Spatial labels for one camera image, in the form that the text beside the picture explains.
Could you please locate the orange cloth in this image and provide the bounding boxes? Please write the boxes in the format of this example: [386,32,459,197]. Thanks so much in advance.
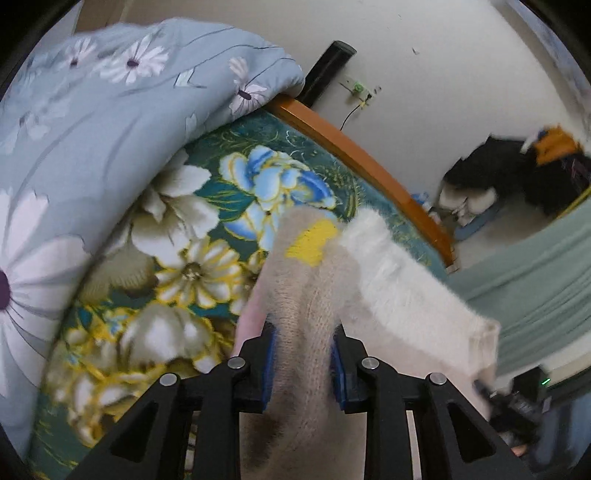
[531,126,583,166]

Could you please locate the blue basin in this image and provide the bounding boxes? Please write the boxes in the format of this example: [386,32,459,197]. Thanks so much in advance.
[455,205,502,241]

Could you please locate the orange wooden bed frame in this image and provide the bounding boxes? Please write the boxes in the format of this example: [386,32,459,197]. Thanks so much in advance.
[265,96,460,273]

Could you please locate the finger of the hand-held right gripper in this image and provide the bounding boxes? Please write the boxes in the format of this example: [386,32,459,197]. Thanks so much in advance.
[473,378,498,403]

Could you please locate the black post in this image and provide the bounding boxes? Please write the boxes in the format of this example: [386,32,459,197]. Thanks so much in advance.
[299,41,357,108]

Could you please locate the pile of dark clothes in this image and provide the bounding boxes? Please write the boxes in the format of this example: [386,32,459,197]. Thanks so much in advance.
[438,134,591,217]

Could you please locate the thin black cable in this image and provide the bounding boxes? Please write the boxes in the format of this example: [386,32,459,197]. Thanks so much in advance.
[339,104,365,131]

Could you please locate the blue floral duvet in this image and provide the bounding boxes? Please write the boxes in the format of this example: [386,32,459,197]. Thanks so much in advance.
[0,17,305,444]

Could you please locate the wall socket with green plug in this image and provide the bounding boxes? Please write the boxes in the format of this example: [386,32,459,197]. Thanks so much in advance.
[339,79,376,108]

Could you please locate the green cloth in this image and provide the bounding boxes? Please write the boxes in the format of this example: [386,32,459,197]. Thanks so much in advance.
[445,196,591,398]

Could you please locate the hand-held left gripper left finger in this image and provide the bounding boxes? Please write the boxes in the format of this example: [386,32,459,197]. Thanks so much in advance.
[67,322,279,480]

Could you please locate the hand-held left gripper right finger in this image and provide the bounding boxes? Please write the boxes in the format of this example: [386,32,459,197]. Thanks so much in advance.
[329,324,536,480]

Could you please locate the white fluffy slippers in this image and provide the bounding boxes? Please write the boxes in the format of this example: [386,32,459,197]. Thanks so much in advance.
[438,184,498,217]

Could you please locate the teal floral bed sheet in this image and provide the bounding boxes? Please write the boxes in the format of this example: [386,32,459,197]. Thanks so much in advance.
[28,108,451,480]

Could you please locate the beige fluffy sweater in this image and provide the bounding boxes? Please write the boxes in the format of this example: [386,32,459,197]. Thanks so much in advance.
[231,205,502,480]

